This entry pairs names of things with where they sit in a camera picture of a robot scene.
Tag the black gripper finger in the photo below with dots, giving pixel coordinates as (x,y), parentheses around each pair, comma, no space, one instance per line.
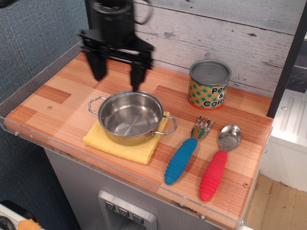
(97,64)
(137,74)

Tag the blue handled metal fork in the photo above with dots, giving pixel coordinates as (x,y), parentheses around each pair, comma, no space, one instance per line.
(180,159)

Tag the grey cabinet with dispenser panel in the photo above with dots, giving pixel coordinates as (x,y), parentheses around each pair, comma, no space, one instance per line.
(103,201)

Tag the peas and carrots can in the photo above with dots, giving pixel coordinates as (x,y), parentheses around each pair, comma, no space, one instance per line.
(208,84)

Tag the dark left vertical post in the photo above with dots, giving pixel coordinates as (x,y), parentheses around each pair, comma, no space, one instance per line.
(90,14)

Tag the stainless steel pot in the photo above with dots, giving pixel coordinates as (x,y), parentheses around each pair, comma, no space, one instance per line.
(131,118)

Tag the red handled metal spoon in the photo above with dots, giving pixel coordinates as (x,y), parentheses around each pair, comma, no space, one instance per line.
(228,139)

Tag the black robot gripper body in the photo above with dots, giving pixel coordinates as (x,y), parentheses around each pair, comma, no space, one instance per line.
(114,34)

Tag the dark right vertical post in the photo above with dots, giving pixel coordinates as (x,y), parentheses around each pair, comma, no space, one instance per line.
(289,64)

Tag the dark vertical post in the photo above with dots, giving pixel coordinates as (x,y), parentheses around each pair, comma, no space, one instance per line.
(289,64)
(90,14)

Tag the orange object at corner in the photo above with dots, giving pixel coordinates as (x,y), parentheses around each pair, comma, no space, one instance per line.
(28,224)

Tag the yellow cloth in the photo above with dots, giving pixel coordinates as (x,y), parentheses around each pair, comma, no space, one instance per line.
(96,138)

